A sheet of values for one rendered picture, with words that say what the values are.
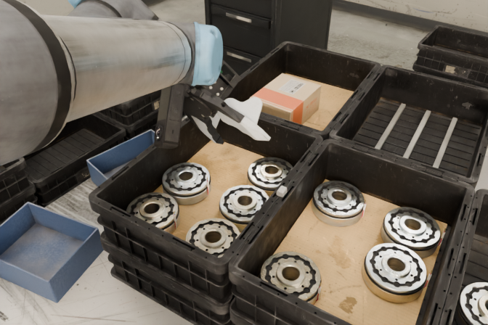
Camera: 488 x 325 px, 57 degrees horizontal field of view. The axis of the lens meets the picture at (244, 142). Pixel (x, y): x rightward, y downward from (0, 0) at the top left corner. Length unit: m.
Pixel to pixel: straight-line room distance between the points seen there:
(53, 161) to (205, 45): 1.44
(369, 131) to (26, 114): 1.01
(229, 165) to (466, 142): 0.59
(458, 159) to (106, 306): 0.84
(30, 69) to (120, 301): 0.77
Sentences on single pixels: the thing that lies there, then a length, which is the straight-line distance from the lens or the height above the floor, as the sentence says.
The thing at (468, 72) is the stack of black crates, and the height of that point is 0.52.
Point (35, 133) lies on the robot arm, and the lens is 0.26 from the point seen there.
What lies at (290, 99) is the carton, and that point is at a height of 0.91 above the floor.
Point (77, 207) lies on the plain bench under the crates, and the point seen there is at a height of 0.70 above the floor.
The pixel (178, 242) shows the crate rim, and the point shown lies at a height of 0.93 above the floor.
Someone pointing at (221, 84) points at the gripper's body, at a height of 1.13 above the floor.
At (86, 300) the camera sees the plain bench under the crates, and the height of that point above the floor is 0.70.
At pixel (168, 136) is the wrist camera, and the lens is 0.68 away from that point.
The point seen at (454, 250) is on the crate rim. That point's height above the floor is 0.93.
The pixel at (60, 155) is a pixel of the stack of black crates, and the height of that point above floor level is 0.38.
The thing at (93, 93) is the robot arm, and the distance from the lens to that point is 0.32.
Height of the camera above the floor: 1.49
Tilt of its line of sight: 37 degrees down
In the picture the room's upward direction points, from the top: straight up
